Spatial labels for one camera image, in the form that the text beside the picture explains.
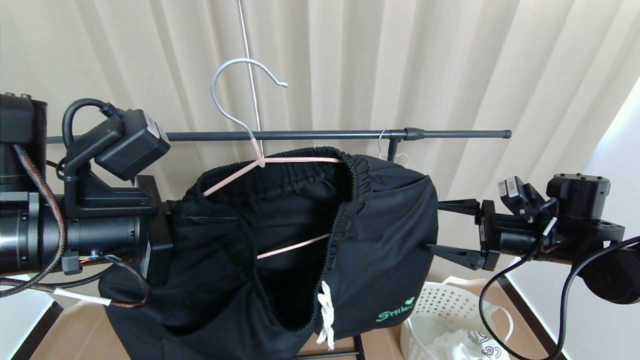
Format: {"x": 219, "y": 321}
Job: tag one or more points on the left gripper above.
{"x": 100, "y": 235}

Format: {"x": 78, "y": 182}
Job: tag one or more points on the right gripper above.
{"x": 515, "y": 239}

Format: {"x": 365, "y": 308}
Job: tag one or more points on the black garment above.
{"x": 390, "y": 240}

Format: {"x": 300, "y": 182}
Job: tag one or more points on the pink clothes hanger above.
{"x": 300, "y": 160}
{"x": 381, "y": 145}

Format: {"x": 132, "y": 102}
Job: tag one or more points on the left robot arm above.
{"x": 20, "y": 235}

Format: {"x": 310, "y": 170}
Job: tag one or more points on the white laundry basket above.
{"x": 450, "y": 300}

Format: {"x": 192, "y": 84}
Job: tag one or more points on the black clothes rack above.
{"x": 325, "y": 134}

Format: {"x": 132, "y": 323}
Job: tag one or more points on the white printed garment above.
{"x": 465, "y": 345}

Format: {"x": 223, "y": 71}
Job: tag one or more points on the beige curtain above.
{"x": 400, "y": 60}

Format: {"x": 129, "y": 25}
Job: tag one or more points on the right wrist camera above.
{"x": 520, "y": 197}

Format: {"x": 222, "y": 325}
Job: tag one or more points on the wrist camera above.
{"x": 520, "y": 197}
{"x": 130, "y": 145}

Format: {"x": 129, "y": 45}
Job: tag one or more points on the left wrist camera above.
{"x": 130, "y": 145}

